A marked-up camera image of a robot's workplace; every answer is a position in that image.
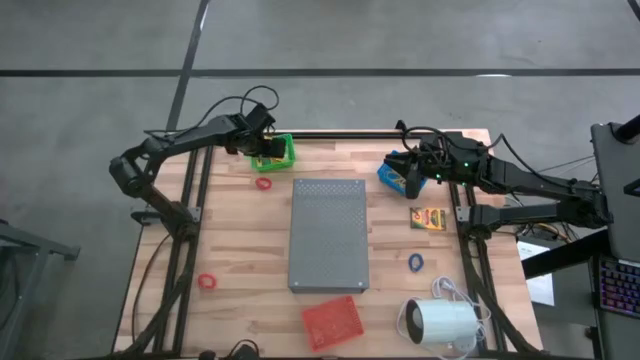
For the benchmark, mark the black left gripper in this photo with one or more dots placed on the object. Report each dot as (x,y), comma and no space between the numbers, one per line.
(274,148)

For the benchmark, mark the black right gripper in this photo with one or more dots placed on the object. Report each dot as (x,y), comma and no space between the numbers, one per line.
(430,160)

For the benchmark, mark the yellow rubber band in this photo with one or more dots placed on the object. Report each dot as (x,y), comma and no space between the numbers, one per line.
(397,176)
(400,181)

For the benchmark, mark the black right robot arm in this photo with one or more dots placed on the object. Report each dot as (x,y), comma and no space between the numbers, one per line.
(525,180)

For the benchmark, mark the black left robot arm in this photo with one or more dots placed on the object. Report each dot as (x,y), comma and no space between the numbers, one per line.
(175,142)

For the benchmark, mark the blue plastic basket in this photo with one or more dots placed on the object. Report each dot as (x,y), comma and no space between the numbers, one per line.
(386,175)

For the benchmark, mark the green plastic basket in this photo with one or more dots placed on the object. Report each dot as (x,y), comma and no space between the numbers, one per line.
(291,155)

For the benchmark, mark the grey perforated metal stand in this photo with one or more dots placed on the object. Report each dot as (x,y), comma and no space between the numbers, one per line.
(328,240)

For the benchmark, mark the red plastic basket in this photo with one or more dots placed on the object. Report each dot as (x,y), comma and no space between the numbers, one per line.
(332,322)

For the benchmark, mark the white paper sheet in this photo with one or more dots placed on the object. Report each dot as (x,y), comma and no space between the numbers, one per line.
(542,290)

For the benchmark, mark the black pole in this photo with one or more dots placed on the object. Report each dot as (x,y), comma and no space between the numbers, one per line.
(629,130)

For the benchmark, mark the backlit keyboard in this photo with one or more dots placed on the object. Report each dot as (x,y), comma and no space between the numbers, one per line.
(620,287)

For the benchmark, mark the grey metal side table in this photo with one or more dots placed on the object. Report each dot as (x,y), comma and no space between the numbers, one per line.
(30,245)

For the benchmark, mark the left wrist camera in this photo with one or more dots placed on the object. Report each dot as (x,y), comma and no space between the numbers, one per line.
(260,116)

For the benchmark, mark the black rail clamp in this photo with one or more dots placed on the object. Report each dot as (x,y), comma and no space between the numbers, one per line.
(400,125)

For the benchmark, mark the black aluminium table frame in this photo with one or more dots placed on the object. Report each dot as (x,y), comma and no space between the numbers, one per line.
(340,135)

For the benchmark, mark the grey mounting bracket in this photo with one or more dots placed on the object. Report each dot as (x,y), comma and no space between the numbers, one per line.
(462,213)
(195,214)

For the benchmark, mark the white cylindrical camera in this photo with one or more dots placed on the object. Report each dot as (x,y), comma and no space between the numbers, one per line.
(445,320)

